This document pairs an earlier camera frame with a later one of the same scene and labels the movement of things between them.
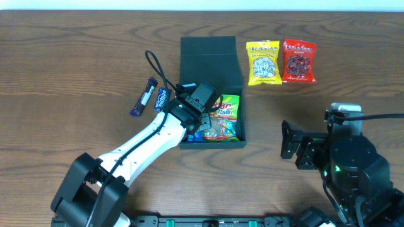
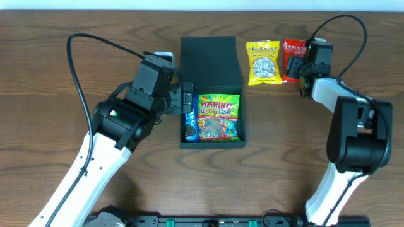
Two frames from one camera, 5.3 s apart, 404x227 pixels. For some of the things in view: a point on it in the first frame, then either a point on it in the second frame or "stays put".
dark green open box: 213,60 stays put
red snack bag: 298,62 stays put
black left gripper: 204,119 → 185,102
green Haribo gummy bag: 223,121 stays put
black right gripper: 301,145 → 293,67
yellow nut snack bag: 264,67 stays put
